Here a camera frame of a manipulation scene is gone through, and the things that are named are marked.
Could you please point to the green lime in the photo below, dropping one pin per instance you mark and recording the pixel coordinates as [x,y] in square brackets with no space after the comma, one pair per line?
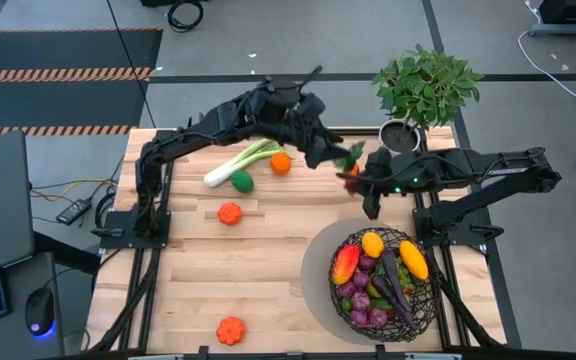
[242,181]

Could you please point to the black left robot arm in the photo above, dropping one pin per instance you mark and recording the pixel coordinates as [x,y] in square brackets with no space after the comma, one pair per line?
[208,125]

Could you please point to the yellow lemon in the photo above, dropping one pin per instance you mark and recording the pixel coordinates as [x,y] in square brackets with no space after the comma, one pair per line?
[372,245]

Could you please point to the black computer mouse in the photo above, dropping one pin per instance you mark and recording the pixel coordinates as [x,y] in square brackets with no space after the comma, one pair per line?
[39,310]

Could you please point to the grey round mat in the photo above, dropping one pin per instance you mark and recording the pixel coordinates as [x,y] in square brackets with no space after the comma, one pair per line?
[315,280]

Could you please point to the dark brown wicker basket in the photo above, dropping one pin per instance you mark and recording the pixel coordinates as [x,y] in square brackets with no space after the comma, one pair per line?
[335,305]

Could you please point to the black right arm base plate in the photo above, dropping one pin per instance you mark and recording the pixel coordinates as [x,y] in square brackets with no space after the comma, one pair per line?
[463,242]

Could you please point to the orange fruit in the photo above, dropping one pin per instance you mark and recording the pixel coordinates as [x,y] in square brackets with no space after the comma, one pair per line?
[280,164]

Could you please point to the black low desk top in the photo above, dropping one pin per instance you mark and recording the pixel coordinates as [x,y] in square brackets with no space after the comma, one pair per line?
[18,272]

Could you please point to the green potted plant white pot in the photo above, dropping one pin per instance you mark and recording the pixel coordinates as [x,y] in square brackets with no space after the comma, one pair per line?
[425,87]

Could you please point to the orange carrot green leaves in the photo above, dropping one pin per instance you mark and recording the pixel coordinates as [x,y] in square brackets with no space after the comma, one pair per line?
[354,171]

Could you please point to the purple eggplant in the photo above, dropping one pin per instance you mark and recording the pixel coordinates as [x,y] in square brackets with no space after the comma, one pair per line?
[390,265]
[393,302]

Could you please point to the black metal table frame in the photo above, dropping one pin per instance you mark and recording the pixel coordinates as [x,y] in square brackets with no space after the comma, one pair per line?
[363,132]

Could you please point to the purple grape bunch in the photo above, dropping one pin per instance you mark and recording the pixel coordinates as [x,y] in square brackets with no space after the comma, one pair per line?
[360,300]

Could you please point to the black power adapter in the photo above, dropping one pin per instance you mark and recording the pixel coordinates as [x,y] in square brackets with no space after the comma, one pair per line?
[73,211]

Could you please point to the red yellow mango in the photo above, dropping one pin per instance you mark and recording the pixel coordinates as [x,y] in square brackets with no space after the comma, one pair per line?
[345,264]

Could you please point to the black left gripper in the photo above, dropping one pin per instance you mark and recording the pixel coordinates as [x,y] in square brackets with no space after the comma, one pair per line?
[313,130]

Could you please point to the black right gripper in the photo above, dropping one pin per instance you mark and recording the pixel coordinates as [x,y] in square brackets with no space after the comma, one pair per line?
[393,175]

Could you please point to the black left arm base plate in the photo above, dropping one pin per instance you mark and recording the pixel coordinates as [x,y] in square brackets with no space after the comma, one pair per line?
[133,244]

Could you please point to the black hazard striped floor mat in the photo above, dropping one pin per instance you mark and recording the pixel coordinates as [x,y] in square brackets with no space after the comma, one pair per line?
[58,50]

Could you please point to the grey metal table leg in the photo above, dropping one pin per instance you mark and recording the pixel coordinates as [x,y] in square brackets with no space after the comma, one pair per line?
[558,31]

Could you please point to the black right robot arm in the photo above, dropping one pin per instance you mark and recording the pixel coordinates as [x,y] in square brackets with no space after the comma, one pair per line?
[493,167]

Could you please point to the green white leek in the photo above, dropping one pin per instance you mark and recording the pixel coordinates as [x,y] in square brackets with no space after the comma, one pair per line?
[223,172]

